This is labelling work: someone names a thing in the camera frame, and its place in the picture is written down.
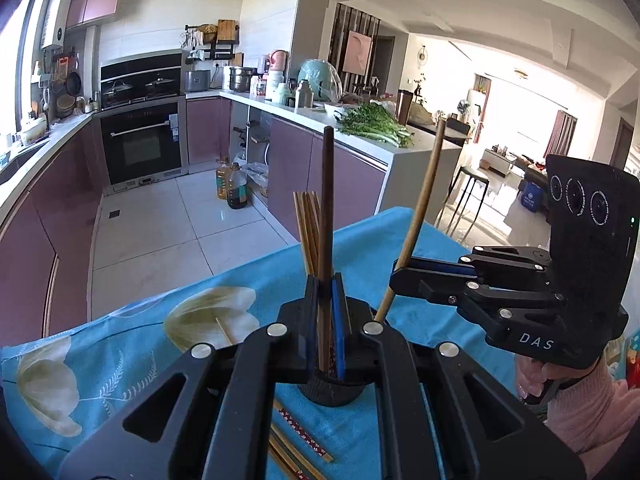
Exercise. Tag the cooking oil bottles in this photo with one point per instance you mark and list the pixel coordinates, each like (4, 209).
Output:
(238, 187)

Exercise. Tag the pink kettle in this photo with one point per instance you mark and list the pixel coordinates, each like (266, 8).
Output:
(280, 66)

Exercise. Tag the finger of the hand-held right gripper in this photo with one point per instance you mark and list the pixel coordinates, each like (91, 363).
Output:
(440, 287)
(510, 257)

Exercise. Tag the kitchen sink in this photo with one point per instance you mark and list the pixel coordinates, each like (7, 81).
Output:
(22, 160)

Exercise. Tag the silver box appliance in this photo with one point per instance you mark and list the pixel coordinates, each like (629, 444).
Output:
(198, 81)

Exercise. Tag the blue floral tablecloth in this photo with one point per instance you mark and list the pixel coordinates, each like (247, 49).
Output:
(150, 360)

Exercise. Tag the hanging black pan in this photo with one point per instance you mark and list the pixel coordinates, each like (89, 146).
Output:
(73, 83)

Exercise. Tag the black mesh holder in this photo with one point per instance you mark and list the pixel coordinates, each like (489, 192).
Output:
(332, 395)

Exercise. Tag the white water heater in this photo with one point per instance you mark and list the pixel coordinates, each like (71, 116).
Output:
(54, 20)

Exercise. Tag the bunch of bamboo chopsticks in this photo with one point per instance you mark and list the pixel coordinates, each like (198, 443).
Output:
(306, 230)

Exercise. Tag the steel thermos bottle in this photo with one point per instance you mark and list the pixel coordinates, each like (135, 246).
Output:
(303, 94)

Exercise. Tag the pink base cabinets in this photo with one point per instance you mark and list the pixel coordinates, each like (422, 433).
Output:
(45, 220)
(290, 165)

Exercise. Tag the black built-in oven stove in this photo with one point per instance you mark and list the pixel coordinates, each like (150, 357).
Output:
(142, 140)

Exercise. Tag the pink wall painting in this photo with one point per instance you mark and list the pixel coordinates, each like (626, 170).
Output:
(358, 52)

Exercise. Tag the dark brown chopstick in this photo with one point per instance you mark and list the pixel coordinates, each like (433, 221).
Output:
(327, 200)

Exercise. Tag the dark wooden slat divider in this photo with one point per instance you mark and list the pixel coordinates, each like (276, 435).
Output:
(337, 45)

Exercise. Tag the wall clock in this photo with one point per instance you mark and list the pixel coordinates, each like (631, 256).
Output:
(422, 56)

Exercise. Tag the black bar stool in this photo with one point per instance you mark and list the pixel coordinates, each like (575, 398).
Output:
(470, 175)

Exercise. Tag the person's right hand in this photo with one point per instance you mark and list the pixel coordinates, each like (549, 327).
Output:
(530, 375)

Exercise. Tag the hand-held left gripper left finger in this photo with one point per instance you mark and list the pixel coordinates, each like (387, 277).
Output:
(225, 410)

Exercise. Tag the stainless steel pot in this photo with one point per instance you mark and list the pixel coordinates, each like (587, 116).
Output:
(242, 79)

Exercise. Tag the kitchen window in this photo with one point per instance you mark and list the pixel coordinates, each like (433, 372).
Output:
(15, 60)

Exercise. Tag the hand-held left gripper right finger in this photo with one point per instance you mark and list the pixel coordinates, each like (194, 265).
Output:
(341, 340)

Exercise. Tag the plastic bag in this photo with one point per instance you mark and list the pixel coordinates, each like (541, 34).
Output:
(257, 177)

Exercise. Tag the black pot glass lid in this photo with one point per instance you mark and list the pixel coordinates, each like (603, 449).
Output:
(159, 85)
(118, 91)

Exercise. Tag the mint green appliance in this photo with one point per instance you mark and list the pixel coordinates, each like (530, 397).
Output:
(317, 79)

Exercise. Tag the white casserole pot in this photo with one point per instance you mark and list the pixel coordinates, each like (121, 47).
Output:
(34, 130)

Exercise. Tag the green leafy vegetables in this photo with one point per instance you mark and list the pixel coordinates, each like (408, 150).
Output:
(375, 122)

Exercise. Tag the white low cabinet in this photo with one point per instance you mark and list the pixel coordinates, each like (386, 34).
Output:
(497, 161)

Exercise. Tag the brown tumbler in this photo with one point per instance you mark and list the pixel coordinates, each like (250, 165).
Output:
(404, 107)

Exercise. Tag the wooden cutting board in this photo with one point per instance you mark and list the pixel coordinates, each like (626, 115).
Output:
(226, 31)

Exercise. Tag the black wall rack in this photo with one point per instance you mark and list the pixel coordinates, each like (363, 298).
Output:
(215, 50)

